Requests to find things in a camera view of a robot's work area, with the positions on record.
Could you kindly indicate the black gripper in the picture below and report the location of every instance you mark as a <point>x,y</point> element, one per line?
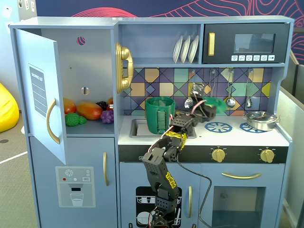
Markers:
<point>210,109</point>

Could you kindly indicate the green 3D-printed lid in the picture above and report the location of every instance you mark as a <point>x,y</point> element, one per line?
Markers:
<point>217,103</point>

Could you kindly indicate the stainless steel pot with lid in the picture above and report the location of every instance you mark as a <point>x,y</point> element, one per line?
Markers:
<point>261,123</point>

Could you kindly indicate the metal ladle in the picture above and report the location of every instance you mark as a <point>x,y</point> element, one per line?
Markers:
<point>230,102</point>

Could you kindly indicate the metal slotted skimmer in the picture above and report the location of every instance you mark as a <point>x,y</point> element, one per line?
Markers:
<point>188,103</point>

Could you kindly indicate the metal slotted spatula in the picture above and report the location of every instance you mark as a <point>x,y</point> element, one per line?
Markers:
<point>213,80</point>

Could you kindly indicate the metal spoon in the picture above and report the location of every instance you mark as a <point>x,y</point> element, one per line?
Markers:
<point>248,103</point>

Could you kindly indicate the gold stove knob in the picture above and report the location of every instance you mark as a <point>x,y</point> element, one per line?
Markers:
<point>267,156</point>
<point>218,155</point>

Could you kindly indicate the blue oven door with window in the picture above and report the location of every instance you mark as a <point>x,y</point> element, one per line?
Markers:
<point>206,168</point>

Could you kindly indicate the green 3D-printed container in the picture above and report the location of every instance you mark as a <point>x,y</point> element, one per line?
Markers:
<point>152,118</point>

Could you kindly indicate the white toy plate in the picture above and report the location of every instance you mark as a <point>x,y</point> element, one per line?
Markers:
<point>177,51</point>
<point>193,48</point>
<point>185,50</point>

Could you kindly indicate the grey toy sink basin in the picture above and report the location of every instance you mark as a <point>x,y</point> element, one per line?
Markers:
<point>134,128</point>

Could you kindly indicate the grey partition panel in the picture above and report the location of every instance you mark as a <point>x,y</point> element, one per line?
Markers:
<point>292,142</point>

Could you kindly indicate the blue wooden toy kitchen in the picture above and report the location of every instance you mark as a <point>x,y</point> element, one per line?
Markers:
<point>156,40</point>

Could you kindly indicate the gold toy telephone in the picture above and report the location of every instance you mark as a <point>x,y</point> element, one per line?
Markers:
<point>124,83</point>

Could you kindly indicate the red toy fruit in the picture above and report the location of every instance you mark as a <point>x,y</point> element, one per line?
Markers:
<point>110,104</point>

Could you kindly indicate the purple toy grapes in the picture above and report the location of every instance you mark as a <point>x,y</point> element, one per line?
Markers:
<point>107,116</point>

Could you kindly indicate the dark toy blackberries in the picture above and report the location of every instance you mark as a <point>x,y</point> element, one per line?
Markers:
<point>101,105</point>

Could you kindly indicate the orange toy mango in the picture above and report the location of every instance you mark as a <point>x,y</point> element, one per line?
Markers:
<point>89,111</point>

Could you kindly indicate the green toy broccoli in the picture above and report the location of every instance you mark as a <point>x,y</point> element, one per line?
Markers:
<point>72,119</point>

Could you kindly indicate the red orange toy peach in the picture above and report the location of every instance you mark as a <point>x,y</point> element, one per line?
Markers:
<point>69,107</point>

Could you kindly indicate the blue freezer door ice dispenser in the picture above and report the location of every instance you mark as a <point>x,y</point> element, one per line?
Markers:
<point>47,154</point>

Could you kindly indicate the blue fridge door shopping list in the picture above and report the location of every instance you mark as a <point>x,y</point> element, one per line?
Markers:
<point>26,118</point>

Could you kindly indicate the yellow beanbag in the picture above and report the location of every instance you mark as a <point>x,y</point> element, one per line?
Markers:
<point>7,111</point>

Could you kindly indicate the round dark floor cover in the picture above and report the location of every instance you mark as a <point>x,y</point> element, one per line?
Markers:
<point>3,141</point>

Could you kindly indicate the small wrist camera board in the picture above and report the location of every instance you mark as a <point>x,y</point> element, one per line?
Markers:
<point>197,89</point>

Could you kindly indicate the white wall socket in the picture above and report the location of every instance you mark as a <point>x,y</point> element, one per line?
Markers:
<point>6,12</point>

